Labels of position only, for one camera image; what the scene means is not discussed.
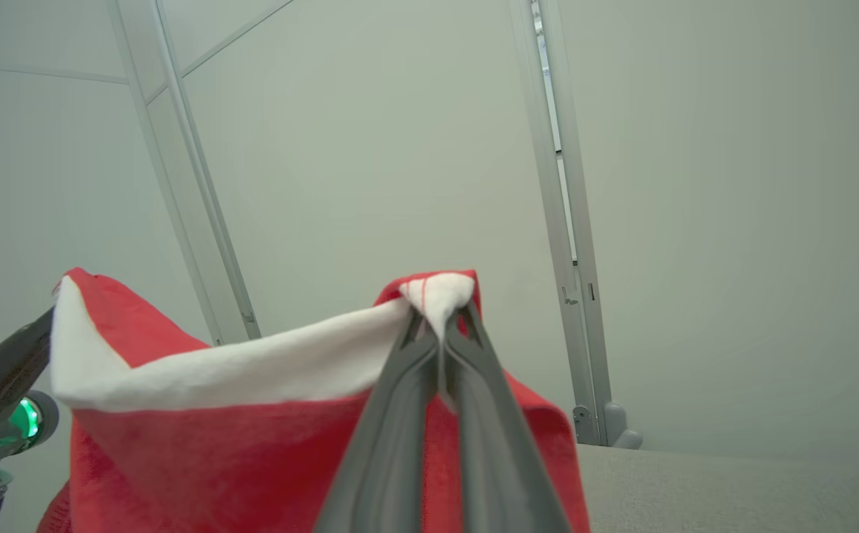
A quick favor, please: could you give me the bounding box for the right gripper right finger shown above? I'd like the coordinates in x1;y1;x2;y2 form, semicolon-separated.
443;302;572;533

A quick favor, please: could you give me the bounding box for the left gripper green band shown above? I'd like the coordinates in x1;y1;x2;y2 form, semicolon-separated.
0;306;61;482

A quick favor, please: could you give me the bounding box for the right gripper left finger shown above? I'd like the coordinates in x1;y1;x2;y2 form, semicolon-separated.
314;309;443;533

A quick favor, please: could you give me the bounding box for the red shirt white striped trim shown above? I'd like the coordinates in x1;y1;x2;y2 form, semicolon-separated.
36;267;592;533

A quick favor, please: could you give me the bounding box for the grey partition foot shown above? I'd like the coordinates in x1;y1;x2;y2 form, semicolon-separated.
603;401;644;451

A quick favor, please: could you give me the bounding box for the aluminium partition post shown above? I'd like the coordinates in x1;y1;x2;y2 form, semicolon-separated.
107;0;263;347
507;0;616;447

